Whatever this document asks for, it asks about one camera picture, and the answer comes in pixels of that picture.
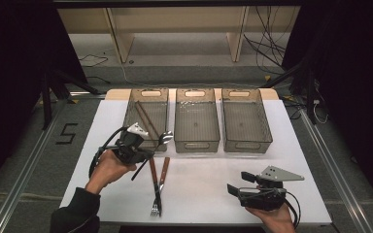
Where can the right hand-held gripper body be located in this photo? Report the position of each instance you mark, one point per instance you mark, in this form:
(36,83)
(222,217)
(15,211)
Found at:
(264,198)

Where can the person's right hand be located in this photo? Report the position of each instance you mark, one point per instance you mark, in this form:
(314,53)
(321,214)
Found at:
(277,221)

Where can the brown chopstick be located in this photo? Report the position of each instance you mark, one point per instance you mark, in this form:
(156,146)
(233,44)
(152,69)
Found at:
(147,116)
(141,115)

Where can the white table sheet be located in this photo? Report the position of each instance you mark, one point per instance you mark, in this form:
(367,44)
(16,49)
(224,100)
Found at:
(200,200)

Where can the light wooden shelf unit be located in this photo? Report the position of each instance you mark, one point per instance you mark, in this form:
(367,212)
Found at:
(175,19)

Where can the black metal stand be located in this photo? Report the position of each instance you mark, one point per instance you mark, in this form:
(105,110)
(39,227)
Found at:
(47,103)
(310,97)

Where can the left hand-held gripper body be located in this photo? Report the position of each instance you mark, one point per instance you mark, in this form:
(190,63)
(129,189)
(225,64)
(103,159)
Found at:
(129,150)

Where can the grey translucent plastic bin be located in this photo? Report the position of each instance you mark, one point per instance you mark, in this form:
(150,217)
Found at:
(246,119)
(196,116)
(158,111)

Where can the aluminium floor rail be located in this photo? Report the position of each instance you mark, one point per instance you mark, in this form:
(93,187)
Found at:
(336,174)
(22,184)

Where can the yellow tape piece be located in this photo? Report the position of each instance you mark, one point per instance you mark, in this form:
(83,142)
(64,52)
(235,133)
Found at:
(73,101)
(268,77)

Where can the person's left hand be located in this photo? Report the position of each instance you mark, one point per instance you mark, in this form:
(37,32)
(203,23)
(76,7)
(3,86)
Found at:
(107,171)

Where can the black curtain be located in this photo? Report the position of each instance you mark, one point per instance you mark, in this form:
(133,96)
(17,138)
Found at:
(353,64)
(13,64)

